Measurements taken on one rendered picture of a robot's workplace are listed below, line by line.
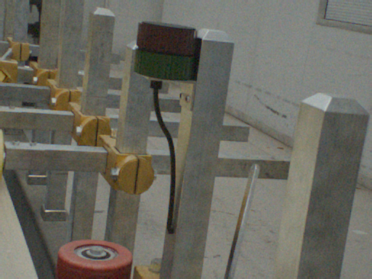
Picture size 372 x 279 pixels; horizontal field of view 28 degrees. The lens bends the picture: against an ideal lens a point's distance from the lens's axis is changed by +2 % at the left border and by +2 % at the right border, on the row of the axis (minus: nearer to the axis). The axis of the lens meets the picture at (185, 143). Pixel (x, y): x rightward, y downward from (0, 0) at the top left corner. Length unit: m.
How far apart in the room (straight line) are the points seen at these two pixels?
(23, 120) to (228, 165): 0.37
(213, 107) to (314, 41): 5.29
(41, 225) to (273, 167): 0.56
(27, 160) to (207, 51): 0.37
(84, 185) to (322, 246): 0.77
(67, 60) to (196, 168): 0.75
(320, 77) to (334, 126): 5.37
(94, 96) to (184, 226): 0.50
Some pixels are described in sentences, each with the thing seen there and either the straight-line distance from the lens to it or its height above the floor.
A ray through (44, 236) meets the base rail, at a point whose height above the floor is 0.70.
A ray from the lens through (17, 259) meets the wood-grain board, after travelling 0.81.
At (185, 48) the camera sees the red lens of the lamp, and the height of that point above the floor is 1.14.
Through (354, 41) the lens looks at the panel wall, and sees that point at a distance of 5.54.
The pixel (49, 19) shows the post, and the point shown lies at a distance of 1.71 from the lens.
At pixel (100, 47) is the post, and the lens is 1.23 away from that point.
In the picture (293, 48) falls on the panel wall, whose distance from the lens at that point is 6.31.
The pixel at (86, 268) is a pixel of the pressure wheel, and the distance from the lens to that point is 0.79.
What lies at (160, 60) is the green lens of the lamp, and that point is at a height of 1.13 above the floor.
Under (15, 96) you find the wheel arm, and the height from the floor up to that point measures 0.94.
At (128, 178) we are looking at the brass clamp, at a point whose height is 0.94.
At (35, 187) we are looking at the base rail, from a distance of 1.76.
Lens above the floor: 1.20
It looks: 12 degrees down
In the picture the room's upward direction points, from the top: 8 degrees clockwise
